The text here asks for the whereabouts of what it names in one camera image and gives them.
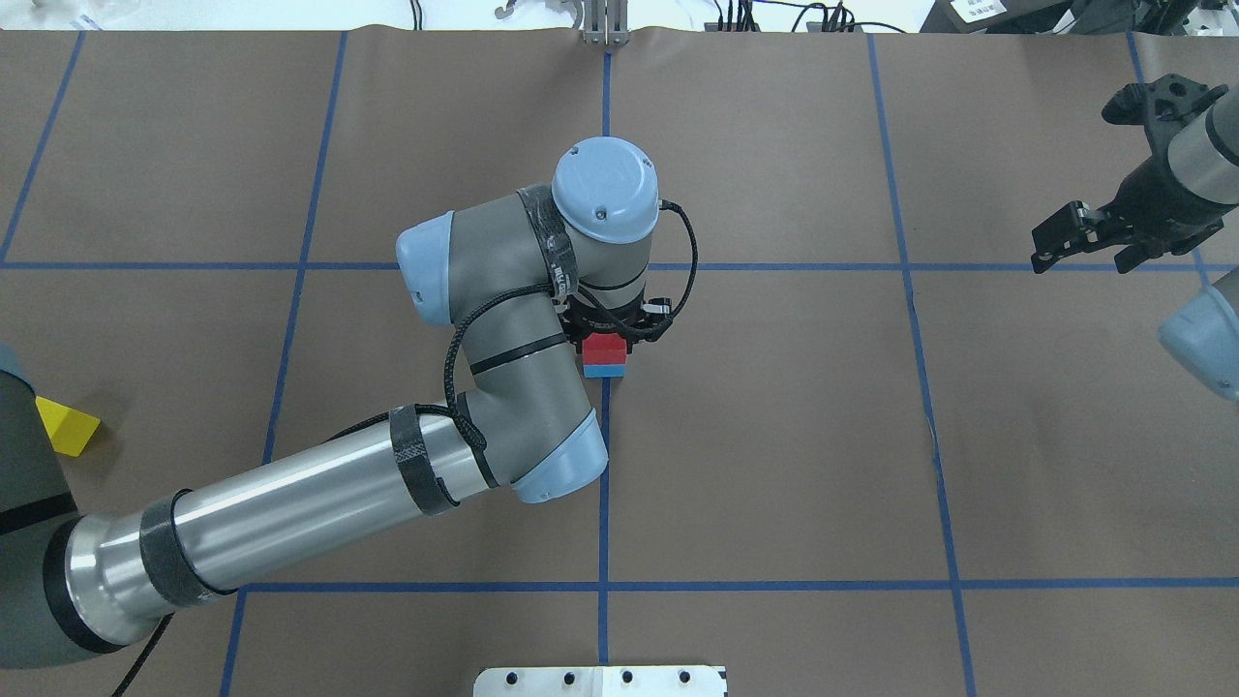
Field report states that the yellow foam block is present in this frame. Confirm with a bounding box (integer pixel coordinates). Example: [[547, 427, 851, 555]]
[[35, 396, 102, 458]]

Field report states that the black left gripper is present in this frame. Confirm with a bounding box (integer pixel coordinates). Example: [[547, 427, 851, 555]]
[[561, 290, 676, 354]]

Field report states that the red foam block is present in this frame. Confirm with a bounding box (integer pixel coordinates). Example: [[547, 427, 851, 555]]
[[581, 334, 629, 366]]

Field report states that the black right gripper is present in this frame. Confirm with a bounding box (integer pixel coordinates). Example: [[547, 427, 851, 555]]
[[1030, 74, 1230, 274]]

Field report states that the white central robot pedestal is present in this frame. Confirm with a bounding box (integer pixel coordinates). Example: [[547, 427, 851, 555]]
[[472, 664, 729, 696]]

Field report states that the brown paper table mat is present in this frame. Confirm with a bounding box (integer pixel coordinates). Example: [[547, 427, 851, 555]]
[[2, 27, 1237, 696]]

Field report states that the blue foam block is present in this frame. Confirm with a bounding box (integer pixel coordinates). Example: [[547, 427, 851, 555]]
[[584, 363, 627, 379]]

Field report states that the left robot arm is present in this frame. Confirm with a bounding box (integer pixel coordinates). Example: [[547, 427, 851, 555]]
[[1, 136, 679, 670]]

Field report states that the aluminium frame post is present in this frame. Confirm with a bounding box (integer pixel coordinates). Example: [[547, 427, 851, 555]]
[[576, 0, 631, 47]]

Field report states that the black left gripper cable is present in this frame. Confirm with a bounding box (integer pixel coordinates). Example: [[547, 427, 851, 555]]
[[325, 198, 700, 451]]

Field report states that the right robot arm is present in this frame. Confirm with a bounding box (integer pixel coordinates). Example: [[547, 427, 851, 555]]
[[1030, 74, 1238, 402]]

